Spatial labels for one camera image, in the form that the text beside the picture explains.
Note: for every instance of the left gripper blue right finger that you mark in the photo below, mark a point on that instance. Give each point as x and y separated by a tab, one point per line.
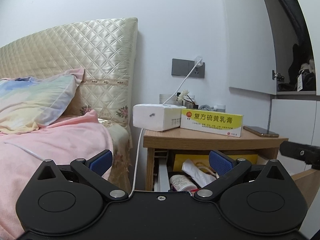
229	171

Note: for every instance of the metal door hinge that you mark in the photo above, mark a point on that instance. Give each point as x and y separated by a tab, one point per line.
277	76

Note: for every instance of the wooden bedside cabinet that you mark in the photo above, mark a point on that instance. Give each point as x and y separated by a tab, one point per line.
185	141

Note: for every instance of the white artificial flower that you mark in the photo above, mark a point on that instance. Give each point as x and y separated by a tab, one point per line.
183	94

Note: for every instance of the pink blanket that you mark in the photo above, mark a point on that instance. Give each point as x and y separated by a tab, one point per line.
66	139

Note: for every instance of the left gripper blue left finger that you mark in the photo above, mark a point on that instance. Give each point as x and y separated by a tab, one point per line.
91	171

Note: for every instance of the floral bed sheet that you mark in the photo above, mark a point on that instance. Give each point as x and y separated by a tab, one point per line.
118	174

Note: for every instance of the wooden cabinet drawer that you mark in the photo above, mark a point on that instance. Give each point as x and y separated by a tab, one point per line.
167	163

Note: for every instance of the white tissue pack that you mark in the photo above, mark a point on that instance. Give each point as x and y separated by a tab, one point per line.
157	117

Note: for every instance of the white charger plug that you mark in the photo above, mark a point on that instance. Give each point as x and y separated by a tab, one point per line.
198	61

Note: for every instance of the gold smartphone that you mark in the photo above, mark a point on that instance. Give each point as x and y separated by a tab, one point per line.
261	132

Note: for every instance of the white tube in drawer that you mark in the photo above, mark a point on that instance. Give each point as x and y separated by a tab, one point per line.
202	179

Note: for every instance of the grey crumpled cloth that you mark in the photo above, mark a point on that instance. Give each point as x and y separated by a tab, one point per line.
206	108

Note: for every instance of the grey wall socket panel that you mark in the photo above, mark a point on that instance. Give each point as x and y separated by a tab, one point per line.
182	67

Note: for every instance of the white wardrobe door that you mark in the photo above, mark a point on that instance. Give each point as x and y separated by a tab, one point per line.
251	48

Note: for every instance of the cream quilted headboard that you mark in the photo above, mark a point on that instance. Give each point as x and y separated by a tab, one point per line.
105	49

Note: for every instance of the white pill bottle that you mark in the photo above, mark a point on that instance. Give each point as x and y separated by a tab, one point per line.
181	183

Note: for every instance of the pastel rainbow pillow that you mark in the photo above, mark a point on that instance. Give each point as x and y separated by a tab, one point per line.
29	103

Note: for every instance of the dark clothes in wardrobe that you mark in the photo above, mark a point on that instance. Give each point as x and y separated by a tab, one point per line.
302	73

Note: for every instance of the yellow white ointment box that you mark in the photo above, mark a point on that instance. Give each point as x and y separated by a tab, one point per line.
212	122

